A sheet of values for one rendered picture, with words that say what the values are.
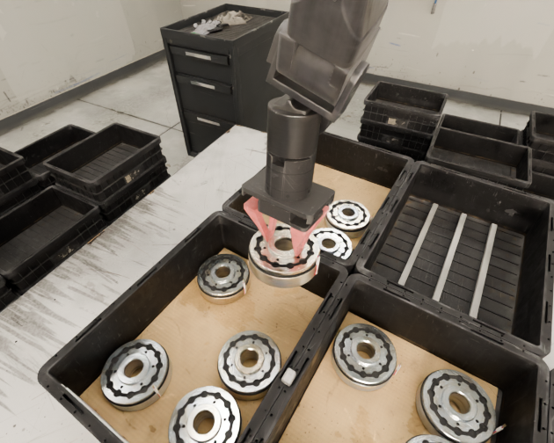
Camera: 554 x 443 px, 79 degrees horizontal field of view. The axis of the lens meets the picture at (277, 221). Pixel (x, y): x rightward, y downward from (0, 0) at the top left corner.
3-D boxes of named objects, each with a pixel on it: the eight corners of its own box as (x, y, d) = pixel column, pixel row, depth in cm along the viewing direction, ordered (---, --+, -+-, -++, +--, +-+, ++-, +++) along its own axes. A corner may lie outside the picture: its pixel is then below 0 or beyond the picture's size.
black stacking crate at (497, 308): (507, 389, 56) (547, 360, 48) (343, 305, 67) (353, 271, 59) (527, 239, 79) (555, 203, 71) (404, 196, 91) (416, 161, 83)
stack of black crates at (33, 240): (52, 326, 135) (4, 276, 112) (7, 296, 145) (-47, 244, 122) (127, 258, 160) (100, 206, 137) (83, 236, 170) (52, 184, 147)
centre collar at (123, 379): (130, 392, 51) (129, 390, 50) (112, 372, 53) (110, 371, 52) (156, 366, 53) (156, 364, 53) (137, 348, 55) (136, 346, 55)
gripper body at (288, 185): (269, 176, 47) (271, 126, 42) (334, 202, 43) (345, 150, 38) (239, 198, 43) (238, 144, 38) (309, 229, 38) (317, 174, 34)
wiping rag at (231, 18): (236, 29, 181) (235, 22, 179) (203, 23, 189) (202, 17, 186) (262, 16, 199) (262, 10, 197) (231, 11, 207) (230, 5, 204)
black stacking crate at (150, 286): (212, 537, 43) (197, 533, 35) (70, 403, 54) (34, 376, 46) (341, 306, 67) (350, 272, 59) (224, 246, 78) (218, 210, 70)
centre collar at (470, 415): (470, 431, 47) (472, 429, 46) (435, 407, 49) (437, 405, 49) (480, 400, 50) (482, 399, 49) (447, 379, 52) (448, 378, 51)
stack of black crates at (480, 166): (486, 220, 179) (532, 147, 148) (482, 258, 160) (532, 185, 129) (411, 196, 193) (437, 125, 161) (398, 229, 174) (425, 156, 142)
